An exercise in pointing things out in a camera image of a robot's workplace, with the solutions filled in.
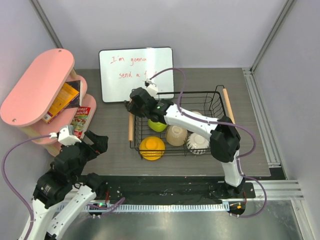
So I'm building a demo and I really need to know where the green square bowl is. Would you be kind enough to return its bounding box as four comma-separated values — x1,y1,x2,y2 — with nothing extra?
147,119,168,133

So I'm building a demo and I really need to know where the black wire dish rack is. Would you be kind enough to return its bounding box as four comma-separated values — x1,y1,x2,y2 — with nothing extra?
127,84,236,161

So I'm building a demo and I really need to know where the beige floral ceramic bowl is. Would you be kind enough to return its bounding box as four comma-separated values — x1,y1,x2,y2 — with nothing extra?
165,125,188,147

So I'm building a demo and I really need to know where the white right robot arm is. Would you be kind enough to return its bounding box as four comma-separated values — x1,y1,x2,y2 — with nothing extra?
126,87,245,198

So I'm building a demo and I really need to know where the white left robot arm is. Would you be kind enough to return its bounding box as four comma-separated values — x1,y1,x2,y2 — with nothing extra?
20,127,109,240

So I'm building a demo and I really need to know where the red storey house book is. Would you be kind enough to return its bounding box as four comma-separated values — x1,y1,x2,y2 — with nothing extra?
71,106,91,139

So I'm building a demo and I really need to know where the whiteboard with red writing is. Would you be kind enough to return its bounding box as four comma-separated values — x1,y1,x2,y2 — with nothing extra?
98,47,174,103

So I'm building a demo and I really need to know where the orange yellow ribbed bowl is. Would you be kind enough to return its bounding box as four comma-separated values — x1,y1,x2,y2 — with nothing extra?
139,136,166,161

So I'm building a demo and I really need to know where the yellow orange book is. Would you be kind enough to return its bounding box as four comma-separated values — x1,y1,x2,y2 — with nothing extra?
42,82,80,124

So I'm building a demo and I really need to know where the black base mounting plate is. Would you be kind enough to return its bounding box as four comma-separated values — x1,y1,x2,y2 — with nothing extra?
100,175,256,205

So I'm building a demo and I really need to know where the yellow dotted white bowl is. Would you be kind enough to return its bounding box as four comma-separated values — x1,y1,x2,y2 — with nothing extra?
190,111,202,116

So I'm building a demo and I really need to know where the dark purple book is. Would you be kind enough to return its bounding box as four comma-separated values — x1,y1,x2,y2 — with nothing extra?
65,79,83,110

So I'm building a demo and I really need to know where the pink three-tier shelf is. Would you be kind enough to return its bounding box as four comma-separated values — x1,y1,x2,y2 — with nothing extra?
0,48,98,158

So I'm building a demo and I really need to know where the white striped bowl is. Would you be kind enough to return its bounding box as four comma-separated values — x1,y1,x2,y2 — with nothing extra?
186,133,210,155

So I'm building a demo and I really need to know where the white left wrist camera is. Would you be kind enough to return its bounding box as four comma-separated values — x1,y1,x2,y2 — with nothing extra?
49,125,82,146

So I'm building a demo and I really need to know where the white slotted cable duct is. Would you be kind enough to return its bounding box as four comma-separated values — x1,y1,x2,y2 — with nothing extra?
79,203,230,212

